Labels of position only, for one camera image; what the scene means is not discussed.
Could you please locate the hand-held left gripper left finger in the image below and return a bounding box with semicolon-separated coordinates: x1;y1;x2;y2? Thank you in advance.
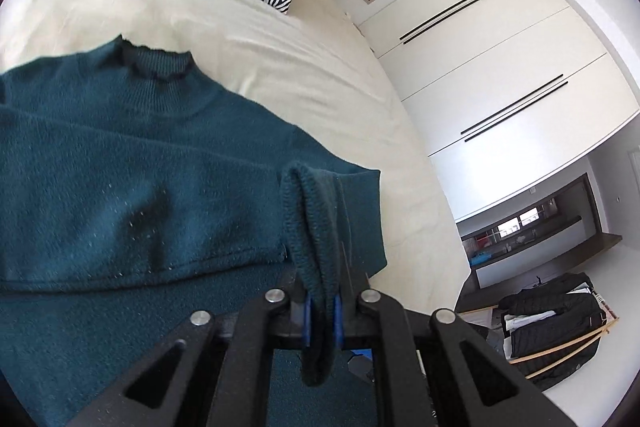
65;266;315;427

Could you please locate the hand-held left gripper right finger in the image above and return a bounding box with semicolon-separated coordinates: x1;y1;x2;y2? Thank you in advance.
332;271;580;427

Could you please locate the teal knit sweater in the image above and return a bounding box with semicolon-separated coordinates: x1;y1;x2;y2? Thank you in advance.
0;34;389;427

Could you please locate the dark wooden desk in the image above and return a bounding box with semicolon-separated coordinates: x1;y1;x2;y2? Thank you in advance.
452;274;501;333

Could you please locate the dark wooden shelf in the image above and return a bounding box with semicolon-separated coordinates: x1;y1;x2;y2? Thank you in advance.
460;216;623;272

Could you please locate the wooden drying rack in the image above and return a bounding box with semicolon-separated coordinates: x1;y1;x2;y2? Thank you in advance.
507;287;620;380

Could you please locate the cream bed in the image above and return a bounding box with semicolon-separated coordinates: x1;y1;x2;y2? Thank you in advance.
0;0;471;313

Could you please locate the white wardrobe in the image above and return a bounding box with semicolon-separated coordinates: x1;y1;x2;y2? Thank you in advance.
361;0;640;223

